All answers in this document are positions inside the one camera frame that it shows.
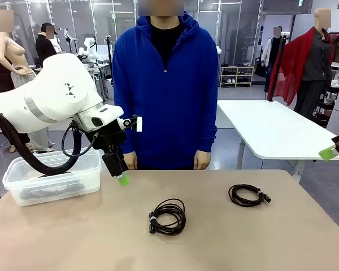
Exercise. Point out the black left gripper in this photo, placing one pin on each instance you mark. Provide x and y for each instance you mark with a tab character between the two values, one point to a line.
107	138

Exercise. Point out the background person light cardigan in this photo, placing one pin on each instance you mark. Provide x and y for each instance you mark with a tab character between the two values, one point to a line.
271	53

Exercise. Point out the bare beige mannequin grey trousers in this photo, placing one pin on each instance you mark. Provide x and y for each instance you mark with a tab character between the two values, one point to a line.
8	48

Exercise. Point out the person's right hand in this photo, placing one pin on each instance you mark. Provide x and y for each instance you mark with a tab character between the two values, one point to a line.
132	161

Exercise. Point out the person's right forearm blue sleeve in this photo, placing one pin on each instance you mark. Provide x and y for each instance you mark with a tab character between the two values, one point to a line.
131	141

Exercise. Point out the person's left hand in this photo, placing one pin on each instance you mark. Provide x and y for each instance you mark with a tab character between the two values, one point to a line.
202	161

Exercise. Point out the white table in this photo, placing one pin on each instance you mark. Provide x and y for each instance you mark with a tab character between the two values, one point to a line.
285	121

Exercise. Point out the red shawl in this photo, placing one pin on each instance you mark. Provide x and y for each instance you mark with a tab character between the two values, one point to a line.
288	70

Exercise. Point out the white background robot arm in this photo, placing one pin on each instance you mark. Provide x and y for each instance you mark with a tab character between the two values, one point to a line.
89	45

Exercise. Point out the dark storage shelf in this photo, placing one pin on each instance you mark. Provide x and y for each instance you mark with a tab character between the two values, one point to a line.
327	107

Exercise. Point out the man in black jacket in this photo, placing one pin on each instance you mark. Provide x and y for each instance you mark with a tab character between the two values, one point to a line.
43	48

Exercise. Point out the black camera tripod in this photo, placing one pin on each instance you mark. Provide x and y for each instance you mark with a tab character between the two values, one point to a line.
110	56

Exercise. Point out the person in blue hoodie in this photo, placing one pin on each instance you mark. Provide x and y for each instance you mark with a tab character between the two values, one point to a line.
164	98

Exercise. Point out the person's left forearm blue sleeve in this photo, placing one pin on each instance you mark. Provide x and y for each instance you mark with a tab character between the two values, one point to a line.
207	132

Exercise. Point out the clear plastic storage box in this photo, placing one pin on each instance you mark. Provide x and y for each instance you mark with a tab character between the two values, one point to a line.
87	175

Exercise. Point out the mannequin in grey shirt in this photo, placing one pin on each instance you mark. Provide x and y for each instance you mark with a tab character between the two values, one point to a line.
313	65

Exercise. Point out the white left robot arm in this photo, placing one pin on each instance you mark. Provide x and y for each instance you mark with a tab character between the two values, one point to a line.
53	93

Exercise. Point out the wooden shoe rack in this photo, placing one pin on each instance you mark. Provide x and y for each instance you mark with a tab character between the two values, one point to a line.
237	74

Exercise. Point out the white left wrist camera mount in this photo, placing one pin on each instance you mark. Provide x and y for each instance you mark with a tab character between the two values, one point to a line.
139	124

